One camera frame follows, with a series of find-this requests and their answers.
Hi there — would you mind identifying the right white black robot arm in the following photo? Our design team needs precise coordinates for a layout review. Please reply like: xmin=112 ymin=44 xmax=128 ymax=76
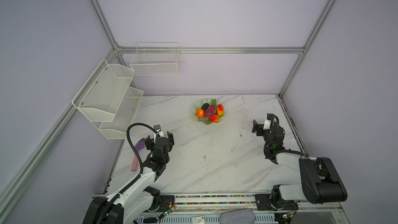
xmin=252 ymin=114 xmax=348 ymax=211

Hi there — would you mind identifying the dark fake avocado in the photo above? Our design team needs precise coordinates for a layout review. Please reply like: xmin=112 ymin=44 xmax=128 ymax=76
xmin=201 ymin=103 xmax=209 ymax=112

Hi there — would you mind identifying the fake orange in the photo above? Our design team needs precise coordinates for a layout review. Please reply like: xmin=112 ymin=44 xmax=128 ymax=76
xmin=195 ymin=108 xmax=205 ymax=118

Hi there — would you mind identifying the pink fake dragon fruit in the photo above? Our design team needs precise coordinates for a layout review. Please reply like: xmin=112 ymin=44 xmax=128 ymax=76
xmin=204 ymin=99 xmax=218 ymax=121

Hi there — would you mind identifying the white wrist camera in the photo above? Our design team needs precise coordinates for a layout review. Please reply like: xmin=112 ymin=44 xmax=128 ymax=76
xmin=263 ymin=113 xmax=275 ymax=130
xmin=153 ymin=125 xmax=164 ymax=139

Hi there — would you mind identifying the purple pink spatula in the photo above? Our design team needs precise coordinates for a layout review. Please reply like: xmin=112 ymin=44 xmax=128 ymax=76
xmin=131 ymin=139 xmax=145 ymax=172

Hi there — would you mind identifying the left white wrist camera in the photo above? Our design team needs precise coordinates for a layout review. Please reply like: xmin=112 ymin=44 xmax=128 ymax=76
xmin=153 ymin=125 xmax=164 ymax=139

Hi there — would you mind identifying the white wire basket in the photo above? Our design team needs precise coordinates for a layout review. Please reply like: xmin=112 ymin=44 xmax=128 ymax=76
xmin=130 ymin=42 xmax=180 ymax=76

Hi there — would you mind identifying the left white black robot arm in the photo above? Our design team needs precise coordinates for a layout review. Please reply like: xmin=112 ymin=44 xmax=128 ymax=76
xmin=83 ymin=123 xmax=174 ymax=224

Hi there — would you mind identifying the aluminium front rail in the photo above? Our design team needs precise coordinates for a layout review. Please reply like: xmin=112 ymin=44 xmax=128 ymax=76
xmin=143 ymin=192 xmax=343 ymax=214

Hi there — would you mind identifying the white mesh upper shelf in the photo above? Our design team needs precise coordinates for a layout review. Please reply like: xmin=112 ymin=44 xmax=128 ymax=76
xmin=72 ymin=60 xmax=135 ymax=122

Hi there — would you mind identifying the green scalloped fruit bowl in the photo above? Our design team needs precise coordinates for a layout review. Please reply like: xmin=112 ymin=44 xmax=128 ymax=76
xmin=193 ymin=99 xmax=226 ymax=124

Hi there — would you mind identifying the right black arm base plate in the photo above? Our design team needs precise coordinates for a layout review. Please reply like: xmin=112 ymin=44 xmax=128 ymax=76
xmin=255 ymin=194 xmax=299 ymax=211

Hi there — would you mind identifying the red yellow fake mango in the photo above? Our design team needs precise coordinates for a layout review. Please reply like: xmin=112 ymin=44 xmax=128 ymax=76
xmin=209 ymin=115 xmax=220 ymax=123
xmin=216 ymin=104 xmax=225 ymax=117

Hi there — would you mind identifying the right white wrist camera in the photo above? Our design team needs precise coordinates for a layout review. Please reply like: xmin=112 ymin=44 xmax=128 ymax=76
xmin=263 ymin=113 xmax=275 ymax=130

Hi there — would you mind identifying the white mesh lower shelf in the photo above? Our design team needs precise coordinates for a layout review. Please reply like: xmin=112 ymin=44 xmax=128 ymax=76
xmin=99 ymin=87 xmax=144 ymax=140

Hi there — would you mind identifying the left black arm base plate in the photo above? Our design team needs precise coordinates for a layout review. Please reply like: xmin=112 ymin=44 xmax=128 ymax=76
xmin=155 ymin=195 xmax=175 ymax=213

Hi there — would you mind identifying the grey cloth pad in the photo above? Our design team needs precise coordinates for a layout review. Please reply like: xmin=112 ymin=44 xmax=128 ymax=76
xmin=220 ymin=209 xmax=256 ymax=224

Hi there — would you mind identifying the white mesh shelf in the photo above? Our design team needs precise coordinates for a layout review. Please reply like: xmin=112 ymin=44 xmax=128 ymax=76
xmin=72 ymin=60 xmax=135 ymax=122
xmin=99 ymin=87 xmax=144 ymax=140

